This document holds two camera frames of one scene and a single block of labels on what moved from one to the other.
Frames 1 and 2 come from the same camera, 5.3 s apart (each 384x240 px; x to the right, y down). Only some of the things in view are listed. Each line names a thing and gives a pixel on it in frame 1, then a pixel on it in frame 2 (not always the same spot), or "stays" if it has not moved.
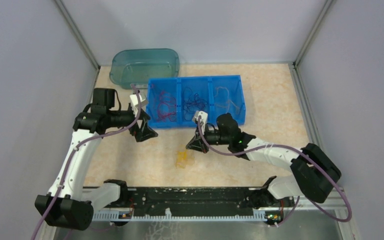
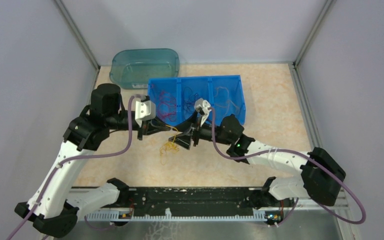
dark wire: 192,104 stays
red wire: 167,107 stays
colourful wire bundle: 183,159 to 169,146
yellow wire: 228,100 stays
